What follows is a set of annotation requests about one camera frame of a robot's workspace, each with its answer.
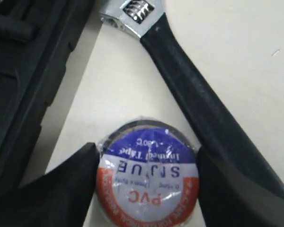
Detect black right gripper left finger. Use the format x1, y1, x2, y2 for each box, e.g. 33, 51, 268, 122
0, 143, 99, 227

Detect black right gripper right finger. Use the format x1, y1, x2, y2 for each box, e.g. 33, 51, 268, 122
197, 147, 284, 227

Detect adjustable wrench black handle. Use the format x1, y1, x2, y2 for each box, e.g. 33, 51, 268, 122
99, 0, 284, 199

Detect PVC insulating tape roll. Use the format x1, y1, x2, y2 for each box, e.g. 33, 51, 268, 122
96, 118, 199, 227

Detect black plastic tool case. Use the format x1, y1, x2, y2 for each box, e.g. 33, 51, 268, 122
0, 0, 94, 196

